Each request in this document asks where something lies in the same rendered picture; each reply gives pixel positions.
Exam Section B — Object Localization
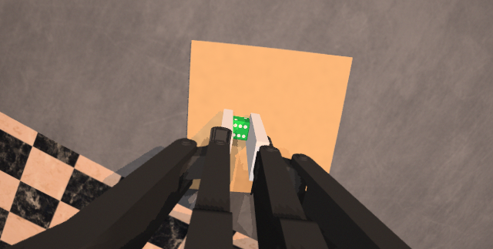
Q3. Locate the green die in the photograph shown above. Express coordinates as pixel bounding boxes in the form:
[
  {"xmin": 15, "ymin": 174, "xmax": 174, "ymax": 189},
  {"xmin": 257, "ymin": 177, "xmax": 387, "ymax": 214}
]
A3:
[{"xmin": 233, "ymin": 116, "xmax": 250, "ymax": 140}]

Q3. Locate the orange mat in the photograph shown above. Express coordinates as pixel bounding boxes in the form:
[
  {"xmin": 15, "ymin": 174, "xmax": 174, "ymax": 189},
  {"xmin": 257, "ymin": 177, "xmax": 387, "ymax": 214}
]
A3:
[{"xmin": 187, "ymin": 40, "xmax": 352, "ymax": 193}]

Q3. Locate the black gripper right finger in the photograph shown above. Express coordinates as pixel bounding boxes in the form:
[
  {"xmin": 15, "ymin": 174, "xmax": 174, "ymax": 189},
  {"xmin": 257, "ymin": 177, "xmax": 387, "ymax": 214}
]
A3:
[{"xmin": 246, "ymin": 113, "xmax": 411, "ymax": 249}]

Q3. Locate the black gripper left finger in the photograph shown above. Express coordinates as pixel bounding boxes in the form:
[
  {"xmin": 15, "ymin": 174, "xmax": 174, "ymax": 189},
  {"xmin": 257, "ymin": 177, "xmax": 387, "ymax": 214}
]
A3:
[{"xmin": 4, "ymin": 109, "xmax": 233, "ymax": 249}]

